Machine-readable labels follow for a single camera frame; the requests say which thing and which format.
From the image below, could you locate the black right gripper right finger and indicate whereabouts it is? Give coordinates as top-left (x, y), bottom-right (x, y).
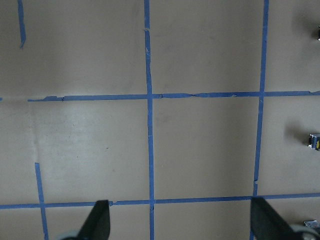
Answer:
top-left (250, 197), bottom-right (299, 240)

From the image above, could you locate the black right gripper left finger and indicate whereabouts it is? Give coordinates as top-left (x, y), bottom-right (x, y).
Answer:
top-left (75, 200), bottom-right (111, 240)

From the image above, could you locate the yellow push button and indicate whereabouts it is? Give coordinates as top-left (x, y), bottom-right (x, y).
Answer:
top-left (308, 134), bottom-right (320, 151)

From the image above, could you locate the red push button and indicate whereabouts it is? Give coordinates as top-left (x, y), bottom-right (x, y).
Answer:
top-left (304, 220), bottom-right (320, 229)

